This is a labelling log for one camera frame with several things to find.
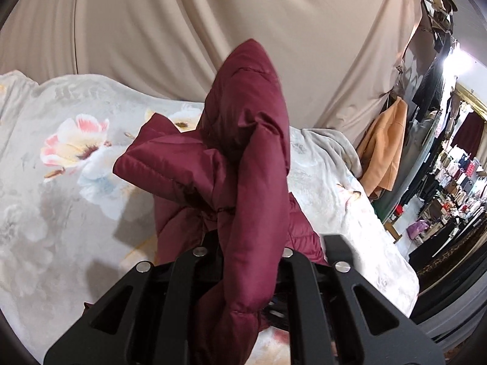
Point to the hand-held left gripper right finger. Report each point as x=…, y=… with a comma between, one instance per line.
x=300, y=292

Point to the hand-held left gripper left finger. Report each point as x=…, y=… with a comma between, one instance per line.
x=179, y=292

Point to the maroon puffer jacket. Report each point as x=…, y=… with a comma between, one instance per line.
x=243, y=140

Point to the display of assorted clothes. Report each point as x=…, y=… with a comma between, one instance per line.
x=460, y=182

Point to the dark hanging clothes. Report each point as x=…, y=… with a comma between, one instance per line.
x=430, y=83

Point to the small wooden stool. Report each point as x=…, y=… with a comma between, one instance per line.
x=393, y=232

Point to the small red item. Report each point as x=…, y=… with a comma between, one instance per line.
x=398, y=210

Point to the purple plastic bag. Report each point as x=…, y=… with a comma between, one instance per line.
x=417, y=229

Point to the grey fleece blanket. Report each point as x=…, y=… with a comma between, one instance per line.
x=334, y=148

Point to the white floral fleece blanket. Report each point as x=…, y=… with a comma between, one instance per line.
x=57, y=205

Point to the dark patterned cloth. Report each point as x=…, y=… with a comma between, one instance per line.
x=452, y=258

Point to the orange hanging garment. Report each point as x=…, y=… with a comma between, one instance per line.
x=384, y=144

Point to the grey hanging garment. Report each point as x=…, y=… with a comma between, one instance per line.
x=418, y=148

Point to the beige curtain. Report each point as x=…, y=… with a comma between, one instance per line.
x=190, y=26

